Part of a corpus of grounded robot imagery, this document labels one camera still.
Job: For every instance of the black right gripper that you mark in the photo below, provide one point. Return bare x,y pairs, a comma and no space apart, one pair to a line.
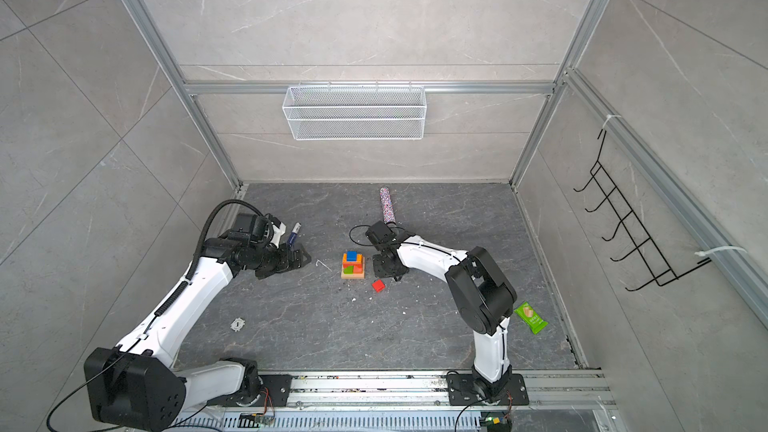
379,272

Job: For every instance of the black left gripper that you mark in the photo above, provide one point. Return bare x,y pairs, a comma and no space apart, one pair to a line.
286,263

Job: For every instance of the orange yellow block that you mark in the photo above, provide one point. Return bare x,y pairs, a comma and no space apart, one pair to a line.
359,263

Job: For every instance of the red cube block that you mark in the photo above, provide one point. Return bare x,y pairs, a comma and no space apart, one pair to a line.
378,285

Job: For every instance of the natural wood block 29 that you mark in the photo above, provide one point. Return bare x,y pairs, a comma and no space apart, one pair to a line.
353,276

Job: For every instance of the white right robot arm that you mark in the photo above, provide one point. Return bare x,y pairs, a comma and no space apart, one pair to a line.
482,294

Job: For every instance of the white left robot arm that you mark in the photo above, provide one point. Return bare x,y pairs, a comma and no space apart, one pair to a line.
132,384

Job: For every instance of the blue white marker pen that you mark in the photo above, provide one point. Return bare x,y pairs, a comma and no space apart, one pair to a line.
293,235

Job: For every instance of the purple glitter microphone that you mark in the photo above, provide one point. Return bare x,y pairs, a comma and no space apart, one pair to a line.
387,205

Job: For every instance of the green snack packet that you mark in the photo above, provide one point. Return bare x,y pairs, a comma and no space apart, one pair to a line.
531,318

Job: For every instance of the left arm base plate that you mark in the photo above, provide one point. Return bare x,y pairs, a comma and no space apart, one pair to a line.
272,390

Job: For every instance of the white wire mesh basket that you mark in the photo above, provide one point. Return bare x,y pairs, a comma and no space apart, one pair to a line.
360,112

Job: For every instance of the aluminium mounting rail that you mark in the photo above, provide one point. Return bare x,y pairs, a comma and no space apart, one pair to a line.
560,400

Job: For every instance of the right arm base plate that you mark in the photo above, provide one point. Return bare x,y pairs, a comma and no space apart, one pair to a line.
467,389

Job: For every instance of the black wire hook rack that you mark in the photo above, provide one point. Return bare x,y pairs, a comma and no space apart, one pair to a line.
629,223

